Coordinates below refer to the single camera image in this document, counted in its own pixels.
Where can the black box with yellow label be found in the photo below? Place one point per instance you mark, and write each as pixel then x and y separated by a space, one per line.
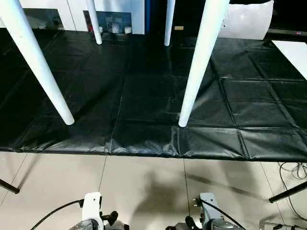
pixel 184 17

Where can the small white jar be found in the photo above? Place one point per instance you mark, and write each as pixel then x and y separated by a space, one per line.
pixel 115 29
pixel 127 29

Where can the black stand leg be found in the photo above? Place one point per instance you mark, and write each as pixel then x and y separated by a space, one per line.
pixel 288 191
pixel 9 186

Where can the white plastic bag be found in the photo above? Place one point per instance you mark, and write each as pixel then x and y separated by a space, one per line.
pixel 249 21

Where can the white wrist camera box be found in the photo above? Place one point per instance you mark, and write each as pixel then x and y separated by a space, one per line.
pixel 92 208
pixel 208 208

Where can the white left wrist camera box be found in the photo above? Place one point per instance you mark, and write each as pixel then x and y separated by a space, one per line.
pixel 92 208

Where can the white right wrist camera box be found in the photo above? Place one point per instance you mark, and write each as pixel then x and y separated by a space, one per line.
pixel 208 208

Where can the white cabinet with glass doors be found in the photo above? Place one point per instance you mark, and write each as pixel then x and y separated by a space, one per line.
pixel 72 9

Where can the grey metal floor stand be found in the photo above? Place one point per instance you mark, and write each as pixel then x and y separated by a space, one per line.
pixel 280 225

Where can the white flat board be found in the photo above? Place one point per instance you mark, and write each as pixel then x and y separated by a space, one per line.
pixel 292 57

